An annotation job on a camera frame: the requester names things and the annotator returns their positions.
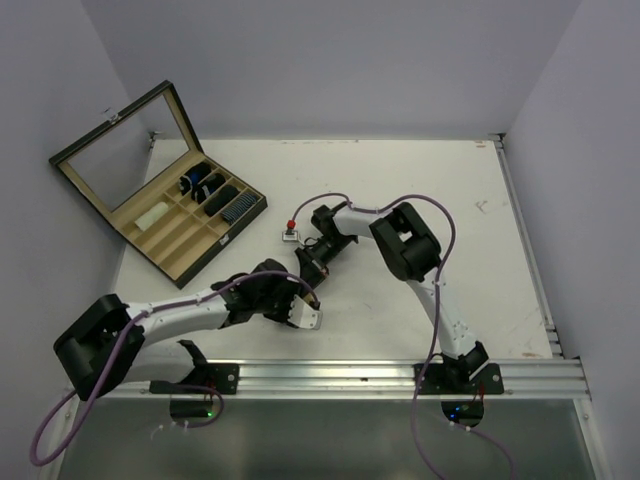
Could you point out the black blue rolled underwear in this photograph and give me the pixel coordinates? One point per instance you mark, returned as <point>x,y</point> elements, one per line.
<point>192,177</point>

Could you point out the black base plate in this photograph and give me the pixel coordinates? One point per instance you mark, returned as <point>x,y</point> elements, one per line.
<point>441,380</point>
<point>221,377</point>

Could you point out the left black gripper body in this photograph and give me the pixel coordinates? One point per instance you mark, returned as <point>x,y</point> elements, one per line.
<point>277,306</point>

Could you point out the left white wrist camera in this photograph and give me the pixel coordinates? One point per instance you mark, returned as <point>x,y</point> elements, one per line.
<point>304,316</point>

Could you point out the black compartment storage box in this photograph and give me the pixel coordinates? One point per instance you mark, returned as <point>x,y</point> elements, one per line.
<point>132,161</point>

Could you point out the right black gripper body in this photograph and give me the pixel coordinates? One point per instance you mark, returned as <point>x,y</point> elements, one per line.
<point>328,249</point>

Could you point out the aluminium front rail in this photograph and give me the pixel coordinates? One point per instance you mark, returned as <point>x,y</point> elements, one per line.
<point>344,379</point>

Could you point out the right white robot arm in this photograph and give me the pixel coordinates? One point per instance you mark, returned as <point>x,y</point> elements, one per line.
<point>413,255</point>

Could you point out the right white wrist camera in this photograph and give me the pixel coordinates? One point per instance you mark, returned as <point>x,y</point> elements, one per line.
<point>290,234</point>

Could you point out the white rolled cloth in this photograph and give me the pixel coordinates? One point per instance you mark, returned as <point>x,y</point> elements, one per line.
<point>146,220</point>

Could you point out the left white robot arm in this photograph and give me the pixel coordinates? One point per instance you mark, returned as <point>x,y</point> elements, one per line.
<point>114,342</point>

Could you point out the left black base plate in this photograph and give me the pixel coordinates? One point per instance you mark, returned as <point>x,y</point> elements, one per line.
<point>221,377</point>

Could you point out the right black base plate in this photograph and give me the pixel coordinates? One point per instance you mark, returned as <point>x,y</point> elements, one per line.
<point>441,380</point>

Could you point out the black white rolled underwear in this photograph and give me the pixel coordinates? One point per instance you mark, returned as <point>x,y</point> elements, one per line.
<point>207,187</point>

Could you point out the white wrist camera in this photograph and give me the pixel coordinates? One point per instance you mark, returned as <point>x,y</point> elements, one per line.
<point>290,234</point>
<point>304,316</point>

